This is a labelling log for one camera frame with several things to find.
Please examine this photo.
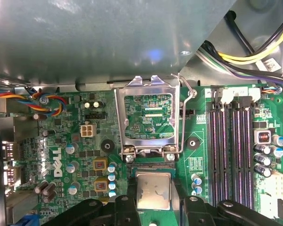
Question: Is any black open PC case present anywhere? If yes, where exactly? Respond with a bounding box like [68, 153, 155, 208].
[0, 0, 283, 226]

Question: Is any blue VGA port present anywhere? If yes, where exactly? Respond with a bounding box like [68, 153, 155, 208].
[16, 210, 40, 226]

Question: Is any yellow and black wire bundle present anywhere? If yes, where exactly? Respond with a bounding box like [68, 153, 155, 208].
[195, 9, 283, 83]

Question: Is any white four-pin power socket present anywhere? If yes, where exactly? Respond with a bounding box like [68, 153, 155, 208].
[80, 124, 95, 139]

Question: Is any metal wire locking lever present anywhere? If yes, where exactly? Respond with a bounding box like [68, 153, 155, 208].
[171, 73, 196, 155]

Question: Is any CPU with silver top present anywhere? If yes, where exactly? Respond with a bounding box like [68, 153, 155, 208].
[131, 166, 175, 211]

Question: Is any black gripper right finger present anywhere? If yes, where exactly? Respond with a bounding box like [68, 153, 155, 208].
[171, 178, 283, 226]

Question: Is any metal socket cover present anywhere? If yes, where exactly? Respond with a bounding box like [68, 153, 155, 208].
[114, 74, 181, 163]

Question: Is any green motherboard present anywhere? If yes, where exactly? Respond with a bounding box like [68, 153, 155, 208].
[4, 83, 283, 226]

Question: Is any grey power supply unit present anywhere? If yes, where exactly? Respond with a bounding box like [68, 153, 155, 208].
[0, 0, 236, 92]

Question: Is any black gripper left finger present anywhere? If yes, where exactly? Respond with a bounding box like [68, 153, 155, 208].
[41, 176, 142, 226]

